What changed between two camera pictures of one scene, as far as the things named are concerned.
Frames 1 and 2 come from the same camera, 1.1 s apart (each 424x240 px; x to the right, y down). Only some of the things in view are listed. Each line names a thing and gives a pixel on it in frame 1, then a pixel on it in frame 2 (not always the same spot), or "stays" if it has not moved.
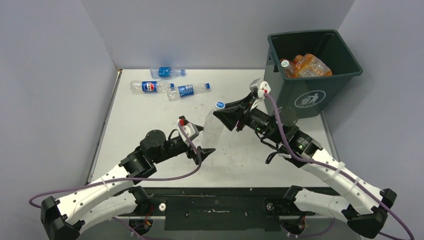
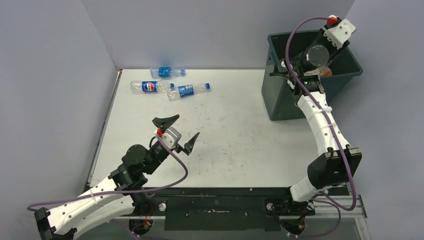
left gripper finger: [204, 153] to [188, 146]
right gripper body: [257, 120] to [322, 38]
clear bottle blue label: [187, 90] stays
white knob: [162, 207] stays
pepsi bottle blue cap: [150, 86] stays
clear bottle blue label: [166, 72] stays
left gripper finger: [200, 128] to [164, 123]
